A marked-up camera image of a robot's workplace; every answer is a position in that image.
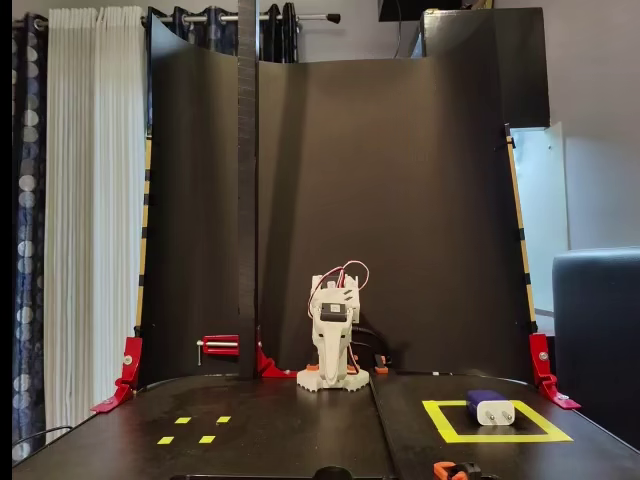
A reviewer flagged yellow black folding ruler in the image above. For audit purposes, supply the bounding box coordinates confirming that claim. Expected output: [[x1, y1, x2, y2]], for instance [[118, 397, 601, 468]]
[[503, 123, 537, 334], [135, 134, 153, 336]]

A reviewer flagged red black servo cable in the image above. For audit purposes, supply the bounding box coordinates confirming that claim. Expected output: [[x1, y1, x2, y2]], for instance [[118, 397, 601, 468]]
[[322, 259, 371, 294]]

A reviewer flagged dark blue sofa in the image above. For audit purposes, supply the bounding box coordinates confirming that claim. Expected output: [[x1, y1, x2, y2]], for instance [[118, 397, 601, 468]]
[[552, 246, 640, 451]]

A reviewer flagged black backdrop sheet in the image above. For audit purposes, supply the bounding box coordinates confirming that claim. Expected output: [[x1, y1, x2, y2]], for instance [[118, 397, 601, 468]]
[[137, 7, 551, 390]]

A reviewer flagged red C-clamp silver screw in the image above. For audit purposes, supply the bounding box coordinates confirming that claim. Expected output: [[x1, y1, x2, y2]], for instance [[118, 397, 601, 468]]
[[196, 334, 241, 367]]

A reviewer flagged dark dotted curtain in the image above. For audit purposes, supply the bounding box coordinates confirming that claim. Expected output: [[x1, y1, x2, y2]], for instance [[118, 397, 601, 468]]
[[12, 12, 51, 464]]

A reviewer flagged yellow tape square outline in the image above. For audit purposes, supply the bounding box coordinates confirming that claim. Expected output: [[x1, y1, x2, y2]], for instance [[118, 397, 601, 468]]
[[421, 399, 575, 445]]

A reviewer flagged white pleated curtain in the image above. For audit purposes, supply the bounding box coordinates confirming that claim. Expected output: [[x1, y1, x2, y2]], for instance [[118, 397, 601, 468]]
[[43, 5, 151, 446]]

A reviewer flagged black wall-mounted panel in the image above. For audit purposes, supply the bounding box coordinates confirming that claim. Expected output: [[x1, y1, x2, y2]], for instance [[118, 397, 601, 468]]
[[378, 0, 496, 22]]

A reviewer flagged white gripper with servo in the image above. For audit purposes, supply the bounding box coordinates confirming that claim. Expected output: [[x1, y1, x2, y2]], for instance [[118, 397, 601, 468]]
[[307, 298, 362, 390]]

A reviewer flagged silver curtain rod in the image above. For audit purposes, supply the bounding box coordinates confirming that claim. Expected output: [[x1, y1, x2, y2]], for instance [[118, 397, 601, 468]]
[[12, 13, 342, 26]]

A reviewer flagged blue wall charger block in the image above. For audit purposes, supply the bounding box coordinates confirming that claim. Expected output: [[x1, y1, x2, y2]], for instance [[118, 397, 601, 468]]
[[465, 388, 516, 427]]

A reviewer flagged black upright post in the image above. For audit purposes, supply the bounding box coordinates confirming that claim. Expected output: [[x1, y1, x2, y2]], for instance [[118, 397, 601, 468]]
[[236, 0, 260, 384]]

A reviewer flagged dark curtain behind backdrop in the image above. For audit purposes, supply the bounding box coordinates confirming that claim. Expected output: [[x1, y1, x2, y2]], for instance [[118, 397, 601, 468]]
[[147, 2, 301, 64]]

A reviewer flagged red corner bracket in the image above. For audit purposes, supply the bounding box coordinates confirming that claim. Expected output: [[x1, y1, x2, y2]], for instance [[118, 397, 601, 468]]
[[528, 333, 582, 411], [255, 327, 299, 380], [90, 336, 144, 414]]

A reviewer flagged thin black cable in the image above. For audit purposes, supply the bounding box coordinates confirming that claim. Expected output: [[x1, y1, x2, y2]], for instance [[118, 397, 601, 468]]
[[12, 425, 74, 451]]

